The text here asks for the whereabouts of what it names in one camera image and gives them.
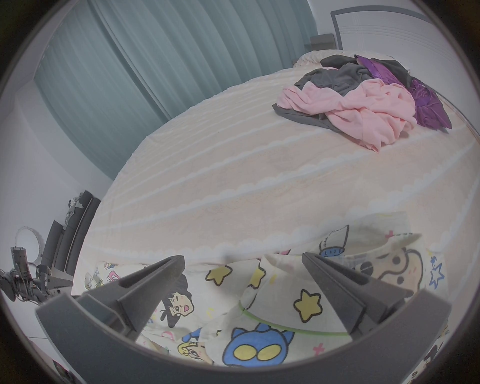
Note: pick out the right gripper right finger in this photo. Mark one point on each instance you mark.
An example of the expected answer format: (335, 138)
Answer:
(337, 288)

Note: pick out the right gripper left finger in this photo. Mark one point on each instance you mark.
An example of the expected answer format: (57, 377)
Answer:
(150, 292)

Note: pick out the white printed pyjama top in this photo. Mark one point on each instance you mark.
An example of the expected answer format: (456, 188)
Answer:
(270, 285)

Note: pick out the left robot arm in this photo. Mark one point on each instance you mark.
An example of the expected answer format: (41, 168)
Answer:
(18, 258)

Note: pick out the small grey clothes heap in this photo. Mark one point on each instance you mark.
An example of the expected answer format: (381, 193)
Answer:
(75, 210)

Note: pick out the bed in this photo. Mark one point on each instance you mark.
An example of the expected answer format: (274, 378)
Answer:
(225, 168)

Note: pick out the pile of clothes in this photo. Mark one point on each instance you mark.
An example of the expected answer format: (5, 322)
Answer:
(375, 108)

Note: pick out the round white mirror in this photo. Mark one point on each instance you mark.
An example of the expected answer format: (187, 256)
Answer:
(37, 234)

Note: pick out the blue-green curtain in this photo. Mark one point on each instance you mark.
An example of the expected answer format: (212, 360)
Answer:
(150, 56)

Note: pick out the grey bedside table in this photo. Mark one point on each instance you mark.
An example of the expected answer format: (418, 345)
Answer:
(322, 40)

